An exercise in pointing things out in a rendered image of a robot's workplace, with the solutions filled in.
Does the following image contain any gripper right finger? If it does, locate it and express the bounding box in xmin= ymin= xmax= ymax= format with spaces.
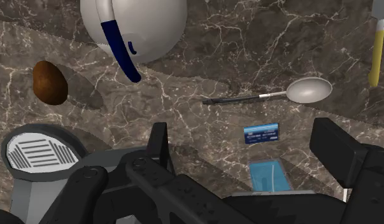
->
xmin=309 ymin=117 xmax=384 ymax=224

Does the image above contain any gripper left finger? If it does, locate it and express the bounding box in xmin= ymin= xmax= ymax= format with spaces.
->
xmin=39 ymin=122 xmax=253 ymax=224

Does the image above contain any blue card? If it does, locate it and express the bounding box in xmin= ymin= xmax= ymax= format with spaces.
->
xmin=243 ymin=123 xmax=280 ymax=144

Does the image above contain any brown potato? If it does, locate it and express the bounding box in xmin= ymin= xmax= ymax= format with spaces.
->
xmin=32 ymin=60 xmax=69 ymax=106

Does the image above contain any silver spoon with black handle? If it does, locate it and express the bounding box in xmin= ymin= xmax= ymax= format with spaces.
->
xmin=201 ymin=76 xmax=334 ymax=105

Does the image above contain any yellow-handled knife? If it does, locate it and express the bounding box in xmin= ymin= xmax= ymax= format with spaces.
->
xmin=367 ymin=0 xmax=384 ymax=88

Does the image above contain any white kettle with blue handle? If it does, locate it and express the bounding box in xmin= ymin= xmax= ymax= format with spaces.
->
xmin=80 ymin=0 xmax=188 ymax=84

